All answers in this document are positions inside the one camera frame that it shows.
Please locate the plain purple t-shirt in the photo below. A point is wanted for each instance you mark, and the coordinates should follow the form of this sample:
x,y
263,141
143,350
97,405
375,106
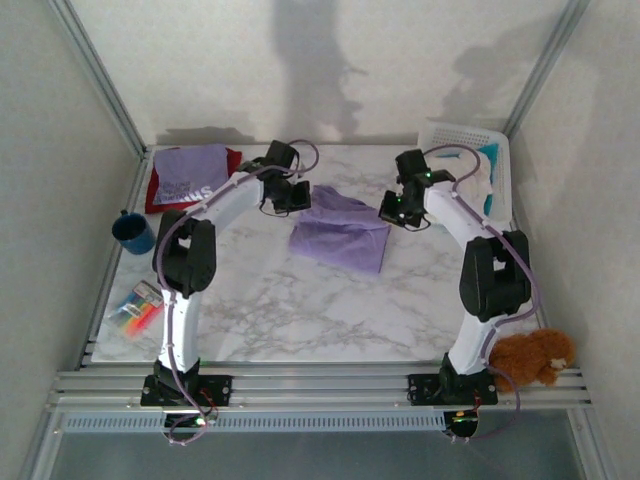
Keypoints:
x,y
340,240

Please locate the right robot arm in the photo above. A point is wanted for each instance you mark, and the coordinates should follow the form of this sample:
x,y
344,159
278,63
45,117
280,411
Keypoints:
x,y
492,280

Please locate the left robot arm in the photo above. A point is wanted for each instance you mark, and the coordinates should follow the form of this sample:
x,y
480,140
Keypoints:
x,y
180,330

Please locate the white t-shirt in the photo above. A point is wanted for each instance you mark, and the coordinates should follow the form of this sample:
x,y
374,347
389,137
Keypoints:
x,y
487,180

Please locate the white plastic basket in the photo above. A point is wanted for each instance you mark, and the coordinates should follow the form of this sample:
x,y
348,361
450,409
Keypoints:
x,y
465,135

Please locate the teal t-shirt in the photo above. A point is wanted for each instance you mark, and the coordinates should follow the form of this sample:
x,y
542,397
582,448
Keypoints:
x,y
492,155

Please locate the folded purple printed t-shirt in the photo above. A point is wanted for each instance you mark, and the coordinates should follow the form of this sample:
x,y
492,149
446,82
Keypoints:
x,y
190,165

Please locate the folded red t-shirt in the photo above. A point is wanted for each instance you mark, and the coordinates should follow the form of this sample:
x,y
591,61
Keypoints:
x,y
151,197

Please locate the dark blue mug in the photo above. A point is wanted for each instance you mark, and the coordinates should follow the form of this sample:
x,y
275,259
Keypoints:
x,y
132,235

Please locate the pack of coloured highlighters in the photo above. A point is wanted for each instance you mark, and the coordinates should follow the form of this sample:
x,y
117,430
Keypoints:
x,y
135,312

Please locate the brown plush toy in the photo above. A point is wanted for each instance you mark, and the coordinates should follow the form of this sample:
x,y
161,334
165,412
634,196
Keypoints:
x,y
530,355

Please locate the small lit circuit board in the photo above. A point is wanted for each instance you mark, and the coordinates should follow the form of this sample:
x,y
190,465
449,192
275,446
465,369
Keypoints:
x,y
197,422
462,425

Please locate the aluminium frame post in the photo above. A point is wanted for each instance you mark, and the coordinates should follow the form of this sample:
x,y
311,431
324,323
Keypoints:
x,y
541,75
100,75

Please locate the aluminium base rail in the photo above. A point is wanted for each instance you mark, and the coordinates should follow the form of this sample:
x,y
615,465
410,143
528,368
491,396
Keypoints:
x,y
320,385

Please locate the aluminium side rail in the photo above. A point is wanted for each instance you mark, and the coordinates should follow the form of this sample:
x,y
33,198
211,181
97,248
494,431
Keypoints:
x,y
106,285

